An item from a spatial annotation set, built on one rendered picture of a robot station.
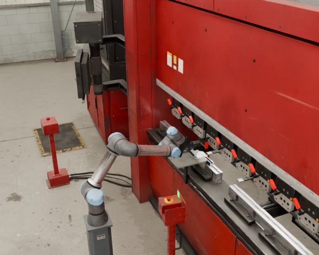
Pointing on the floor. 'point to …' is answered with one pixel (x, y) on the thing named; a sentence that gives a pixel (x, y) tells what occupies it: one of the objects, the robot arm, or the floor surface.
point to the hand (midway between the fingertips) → (193, 156)
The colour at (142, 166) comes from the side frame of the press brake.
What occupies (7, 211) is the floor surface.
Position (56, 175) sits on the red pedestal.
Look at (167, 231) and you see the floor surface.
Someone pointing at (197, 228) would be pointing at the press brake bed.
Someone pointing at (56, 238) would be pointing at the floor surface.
